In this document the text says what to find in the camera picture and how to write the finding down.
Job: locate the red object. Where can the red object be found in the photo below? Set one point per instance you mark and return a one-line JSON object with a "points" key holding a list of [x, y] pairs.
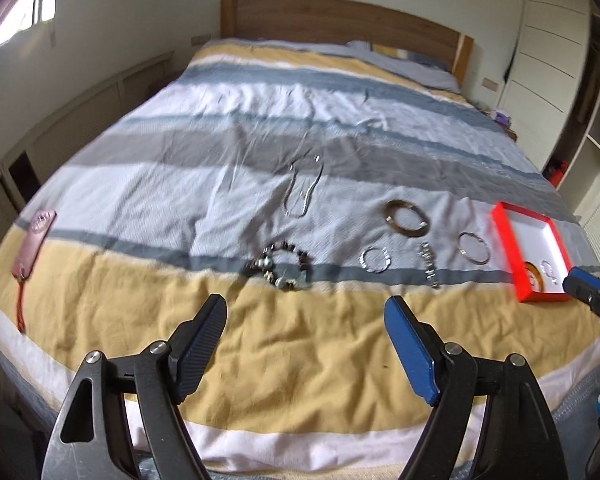
{"points": [[556, 172]]}

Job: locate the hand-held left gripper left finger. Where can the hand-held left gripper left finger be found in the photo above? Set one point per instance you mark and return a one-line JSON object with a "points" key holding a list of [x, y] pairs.
{"points": [[205, 332]]}

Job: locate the wooden headboard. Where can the wooden headboard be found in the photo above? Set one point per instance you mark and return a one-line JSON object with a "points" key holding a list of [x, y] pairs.
{"points": [[330, 20]]}

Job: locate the small silver trinket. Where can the small silver trinket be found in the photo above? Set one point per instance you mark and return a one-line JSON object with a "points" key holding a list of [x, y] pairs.
{"points": [[549, 271]]}

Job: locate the white radiator cover cabinet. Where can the white radiator cover cabinet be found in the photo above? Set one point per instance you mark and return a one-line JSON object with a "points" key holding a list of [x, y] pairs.
{"points": [[55, 120]]}

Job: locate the wide dark bangle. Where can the wide dark bangle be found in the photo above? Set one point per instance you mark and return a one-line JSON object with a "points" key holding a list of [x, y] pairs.
{"points": [[397, 206]]}

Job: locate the red cardboard box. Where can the red cardboard box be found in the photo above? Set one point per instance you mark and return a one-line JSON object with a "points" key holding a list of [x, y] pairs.
{"points": [[505, 240]]}

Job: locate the white wardrobe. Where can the white wardrobe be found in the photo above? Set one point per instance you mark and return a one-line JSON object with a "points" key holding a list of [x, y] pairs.
{"points": [[545, 60]]}

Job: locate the silver metal watch band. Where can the silver metal watch band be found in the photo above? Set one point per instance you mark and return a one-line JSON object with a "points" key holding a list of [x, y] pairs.
{"points": [[428, 265]]}

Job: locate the thin silver bangle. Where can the thin silver bangle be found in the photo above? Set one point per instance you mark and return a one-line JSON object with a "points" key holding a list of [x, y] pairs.
{"points": [[461, 247]]}

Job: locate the striped pillow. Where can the striped pillow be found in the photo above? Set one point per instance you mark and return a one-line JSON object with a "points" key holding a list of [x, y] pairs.
{"points": [[410, 67]]}

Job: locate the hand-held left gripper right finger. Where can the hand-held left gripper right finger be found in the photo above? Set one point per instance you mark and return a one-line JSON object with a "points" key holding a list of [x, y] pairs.
{"points": [[410, 345]]}

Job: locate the striped bed with wooden headboard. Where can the striped bed with wooden headboard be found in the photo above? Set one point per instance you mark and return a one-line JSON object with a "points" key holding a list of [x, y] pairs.
{"points": [[300, 360]]}

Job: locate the purple object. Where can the purple object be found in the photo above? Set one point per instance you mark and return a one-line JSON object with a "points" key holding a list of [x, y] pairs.
{"points": [[502, 120]]}

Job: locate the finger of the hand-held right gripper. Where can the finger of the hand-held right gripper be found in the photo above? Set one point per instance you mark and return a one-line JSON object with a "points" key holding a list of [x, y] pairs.
{"points": [[586, 284]]}

